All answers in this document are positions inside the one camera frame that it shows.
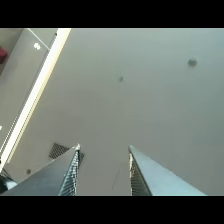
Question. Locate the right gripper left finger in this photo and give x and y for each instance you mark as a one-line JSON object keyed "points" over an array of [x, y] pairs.
{"points": [[56, 178]]}

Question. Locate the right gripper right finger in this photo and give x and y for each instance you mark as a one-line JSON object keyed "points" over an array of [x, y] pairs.
{"points": [[153, 178]]}

